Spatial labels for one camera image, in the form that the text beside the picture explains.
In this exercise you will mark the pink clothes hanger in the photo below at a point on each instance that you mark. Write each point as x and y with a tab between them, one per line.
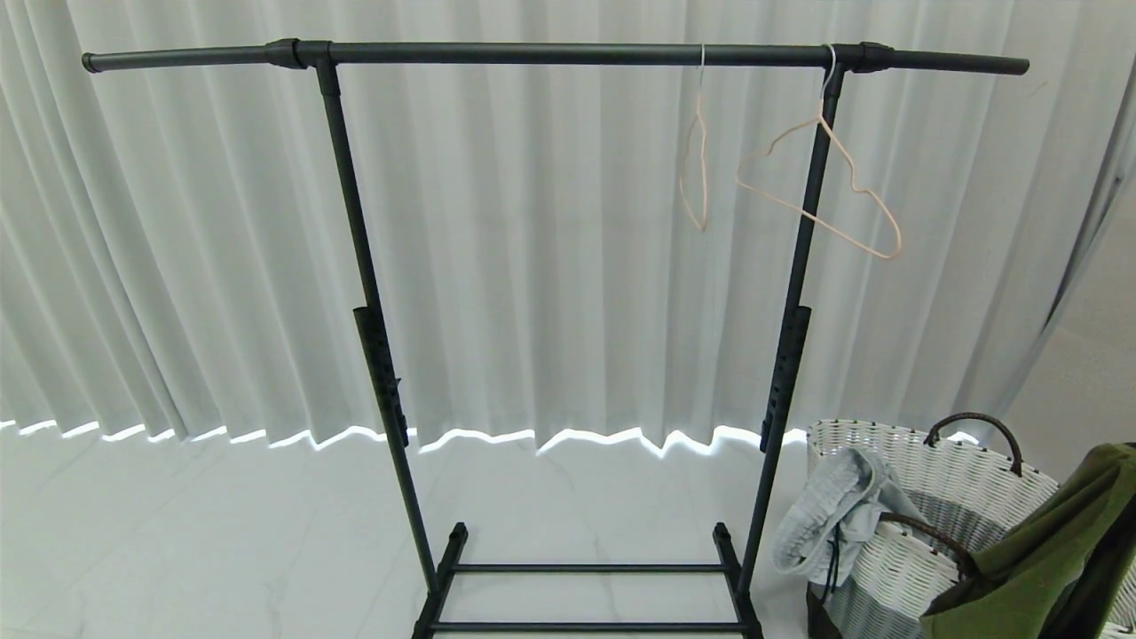
705	186
852	238

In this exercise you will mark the green printed shirt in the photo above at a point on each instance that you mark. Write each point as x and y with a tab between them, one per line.
1038	559

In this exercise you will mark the black clothes rack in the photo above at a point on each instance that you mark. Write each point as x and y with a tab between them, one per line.
568	54

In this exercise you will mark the white laundry basket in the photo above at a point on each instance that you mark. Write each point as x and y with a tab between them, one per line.
958	479

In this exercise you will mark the white curtain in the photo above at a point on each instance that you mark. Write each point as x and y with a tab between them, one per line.
532	266

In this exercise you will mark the pale grey shorts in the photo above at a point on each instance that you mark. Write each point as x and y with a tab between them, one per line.
825	515

